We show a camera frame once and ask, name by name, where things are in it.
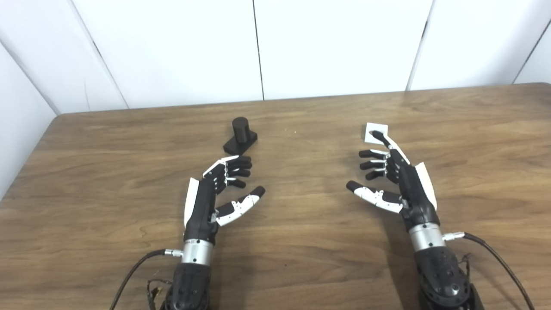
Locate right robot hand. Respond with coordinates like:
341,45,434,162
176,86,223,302
346,130,441,229

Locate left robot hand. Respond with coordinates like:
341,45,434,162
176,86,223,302
184,155,266,244

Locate white square piece with hole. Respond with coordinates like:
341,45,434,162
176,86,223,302
364,123,389,145

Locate black peg with square base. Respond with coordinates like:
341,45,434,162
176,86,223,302
223,117,258,156

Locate thin right arm wires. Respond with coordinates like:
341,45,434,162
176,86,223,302
458,254,473,277

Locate thin arm wires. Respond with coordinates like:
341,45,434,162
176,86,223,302
146,279,173,310
458,254,473,277

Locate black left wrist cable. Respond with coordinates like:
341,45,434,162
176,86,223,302
110,248,183,310

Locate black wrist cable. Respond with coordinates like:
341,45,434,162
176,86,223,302
443,232,535,310
110,248,183,310

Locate thin left arm wires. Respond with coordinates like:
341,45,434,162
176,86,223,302
146,279,173,310

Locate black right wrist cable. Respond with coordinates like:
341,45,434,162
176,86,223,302
443,232,535,310

